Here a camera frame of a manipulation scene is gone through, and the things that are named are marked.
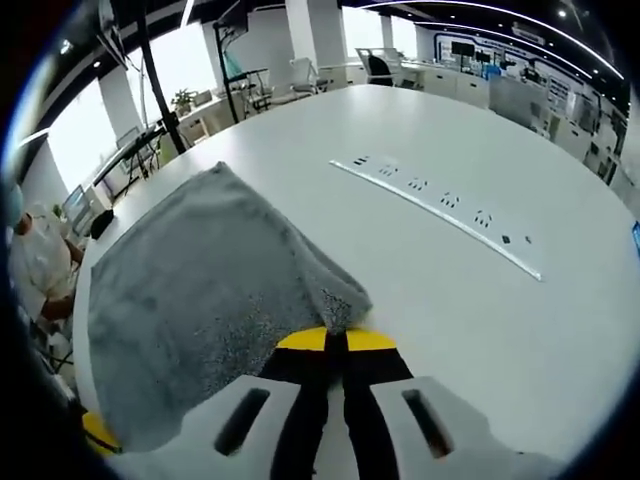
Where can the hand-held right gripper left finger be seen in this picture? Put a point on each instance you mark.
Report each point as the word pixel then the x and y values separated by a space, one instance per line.
pixel 300 410

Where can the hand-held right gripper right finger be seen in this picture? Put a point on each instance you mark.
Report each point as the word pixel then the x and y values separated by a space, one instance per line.
pixel 365 400

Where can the grey towel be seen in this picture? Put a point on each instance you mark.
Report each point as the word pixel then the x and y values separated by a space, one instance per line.
pixel 200 280

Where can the built-in white socket strip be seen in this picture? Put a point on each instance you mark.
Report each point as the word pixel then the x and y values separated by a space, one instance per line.
pixel 440 200

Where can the white office chair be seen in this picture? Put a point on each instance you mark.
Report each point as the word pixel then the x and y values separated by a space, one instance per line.
pixel 305 77

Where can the small green plant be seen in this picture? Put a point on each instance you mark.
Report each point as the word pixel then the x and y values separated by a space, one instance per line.
pixel 184 102

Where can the black office chair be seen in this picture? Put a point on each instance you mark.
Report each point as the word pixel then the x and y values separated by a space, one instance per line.
pixel 382 65

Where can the black tripod pole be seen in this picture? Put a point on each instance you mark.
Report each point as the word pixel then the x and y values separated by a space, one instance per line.
pixel 162 90

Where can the black frame stand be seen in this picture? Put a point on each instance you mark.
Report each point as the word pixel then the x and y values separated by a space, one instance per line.
pixel 230 65

